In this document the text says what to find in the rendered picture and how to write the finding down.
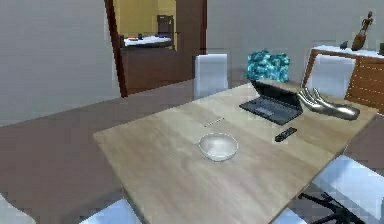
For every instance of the dark brown room door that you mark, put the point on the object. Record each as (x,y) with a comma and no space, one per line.
(190,28)

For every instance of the white topped table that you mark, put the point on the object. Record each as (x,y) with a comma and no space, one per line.
(146,41)

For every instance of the white dining chair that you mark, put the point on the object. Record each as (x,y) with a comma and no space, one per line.
(330,76)
(13,213)
(210,75)
(353,186)
(111,213)

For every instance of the thin grey pencil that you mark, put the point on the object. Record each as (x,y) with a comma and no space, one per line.
(213,122)

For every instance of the light wooden dining table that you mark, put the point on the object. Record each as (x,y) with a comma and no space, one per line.
(206,173)

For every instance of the silver hand sculpture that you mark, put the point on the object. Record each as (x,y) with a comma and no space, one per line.
(328,106)

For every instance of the dark wooden chair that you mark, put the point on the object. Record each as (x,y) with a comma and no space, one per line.
(165,25)

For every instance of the brown figure statue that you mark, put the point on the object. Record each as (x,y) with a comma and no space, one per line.
(360,35)

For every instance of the clear glass bowl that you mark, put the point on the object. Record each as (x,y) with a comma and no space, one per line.
(218,146)

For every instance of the black laptop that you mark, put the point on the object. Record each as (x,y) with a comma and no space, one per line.
(275,103)

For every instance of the brown wooden sideboard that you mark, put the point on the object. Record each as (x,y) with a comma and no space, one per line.
(366,76)

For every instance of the small dark object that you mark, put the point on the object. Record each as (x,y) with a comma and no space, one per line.
(343,44)

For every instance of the black remote control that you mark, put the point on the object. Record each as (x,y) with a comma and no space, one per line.
(285,134)

